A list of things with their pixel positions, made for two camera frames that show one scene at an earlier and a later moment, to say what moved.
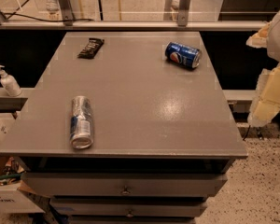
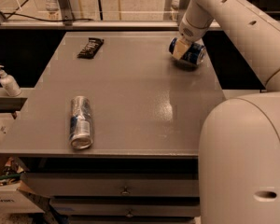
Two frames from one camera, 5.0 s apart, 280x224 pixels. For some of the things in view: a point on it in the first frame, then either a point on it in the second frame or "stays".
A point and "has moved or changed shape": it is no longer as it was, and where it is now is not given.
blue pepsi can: x=184 y=56 has moved or changed shape
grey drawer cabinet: x=126 y=128 stays
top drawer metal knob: x=125 y=190 stays
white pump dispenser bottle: x=8 y=82 stays
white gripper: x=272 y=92 to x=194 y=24
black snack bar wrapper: x=91 y=49 stays
